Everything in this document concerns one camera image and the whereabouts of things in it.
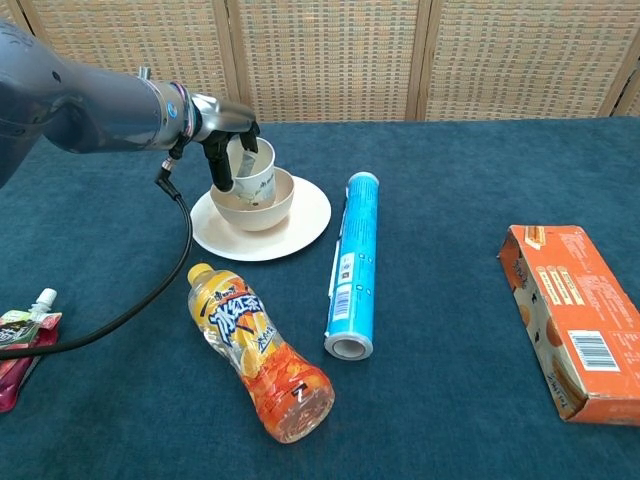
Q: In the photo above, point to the beige ribbed bowl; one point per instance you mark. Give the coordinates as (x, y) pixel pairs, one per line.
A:
(260, 215)

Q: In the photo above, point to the orange iced tea bottle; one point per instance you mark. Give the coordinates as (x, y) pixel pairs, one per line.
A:
(255, 340)

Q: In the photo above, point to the woven folding screen panel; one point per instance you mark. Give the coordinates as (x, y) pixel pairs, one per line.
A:
(20, 20)
(525, 60)
(631, 102)
(325, 60)
(135, 45)

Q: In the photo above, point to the orange cookie box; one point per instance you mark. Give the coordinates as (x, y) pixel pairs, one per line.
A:
(580, 320)

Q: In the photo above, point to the blue cling film roll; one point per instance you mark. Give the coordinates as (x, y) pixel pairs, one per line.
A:
(356, 260)

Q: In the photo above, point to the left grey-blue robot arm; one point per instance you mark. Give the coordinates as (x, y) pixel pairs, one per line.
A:
(90, 110)

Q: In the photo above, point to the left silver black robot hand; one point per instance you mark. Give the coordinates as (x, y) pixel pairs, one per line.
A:
(220, 122)

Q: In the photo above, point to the blue table cloth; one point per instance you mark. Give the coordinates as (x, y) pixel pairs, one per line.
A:
(440, 200)

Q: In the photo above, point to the white paper cup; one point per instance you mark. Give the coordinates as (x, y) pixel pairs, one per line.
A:
(262, 175)

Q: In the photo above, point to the red jelly drink pouch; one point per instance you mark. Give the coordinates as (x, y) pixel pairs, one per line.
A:
(15, 385)

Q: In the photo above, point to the white paper plate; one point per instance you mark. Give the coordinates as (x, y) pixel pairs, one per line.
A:
(310, 220)

